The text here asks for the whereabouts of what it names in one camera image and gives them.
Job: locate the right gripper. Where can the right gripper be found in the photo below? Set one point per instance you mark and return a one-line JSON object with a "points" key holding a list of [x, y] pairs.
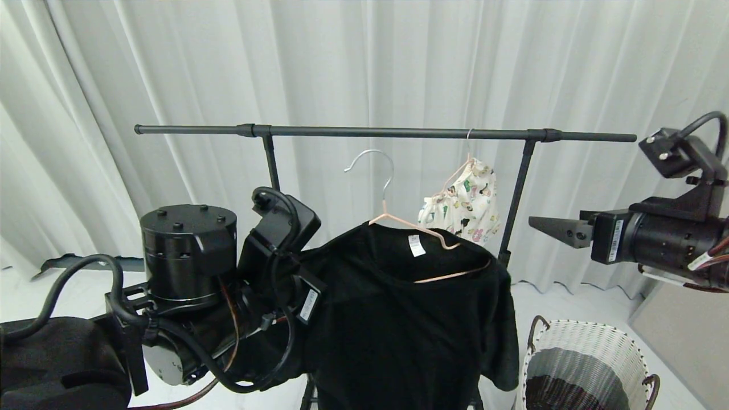
{"points": [[655, 239]]}

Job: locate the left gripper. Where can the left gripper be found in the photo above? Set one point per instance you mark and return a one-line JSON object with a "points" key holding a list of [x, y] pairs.
{"points": [[307, 302]]}

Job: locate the black garment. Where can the black garment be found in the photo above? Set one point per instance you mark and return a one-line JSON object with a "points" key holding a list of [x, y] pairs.
{"points": [[398, 341]]}

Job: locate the cream printed garment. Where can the cream printed garment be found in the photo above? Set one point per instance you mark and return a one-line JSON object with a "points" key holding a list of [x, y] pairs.
{"points": [[467, 205]]}

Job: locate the pink clothes hanger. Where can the pink clothes hanger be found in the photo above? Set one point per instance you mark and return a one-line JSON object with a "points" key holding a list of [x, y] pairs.
{"points": [[468, 145], [385, 215]]}

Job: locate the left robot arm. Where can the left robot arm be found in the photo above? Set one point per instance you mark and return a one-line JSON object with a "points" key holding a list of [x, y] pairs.
{"points": [[188, 256]]}

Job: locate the white laundry basket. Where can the white laundry basket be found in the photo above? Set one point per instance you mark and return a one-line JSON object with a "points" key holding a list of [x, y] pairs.
{"points": [[592, 353]]}

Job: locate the black clothes rack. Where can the black clothes rack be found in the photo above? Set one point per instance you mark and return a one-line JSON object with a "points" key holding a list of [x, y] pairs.
{"points": [[398, 132]]}

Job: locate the white curtain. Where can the white curtain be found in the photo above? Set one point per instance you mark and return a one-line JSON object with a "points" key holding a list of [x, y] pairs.
{"points": [[342, 57]]}

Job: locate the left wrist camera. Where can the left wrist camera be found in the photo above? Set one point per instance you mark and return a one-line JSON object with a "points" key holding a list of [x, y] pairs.
{"points": [[285, 228]]}

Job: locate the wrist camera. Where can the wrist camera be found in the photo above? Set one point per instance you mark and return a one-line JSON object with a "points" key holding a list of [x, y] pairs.
{"points": [[678, 154], [285, 228]]}

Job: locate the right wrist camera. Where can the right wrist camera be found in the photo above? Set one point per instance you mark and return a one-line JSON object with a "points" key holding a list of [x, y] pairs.
{"points": [[678, 154]]}

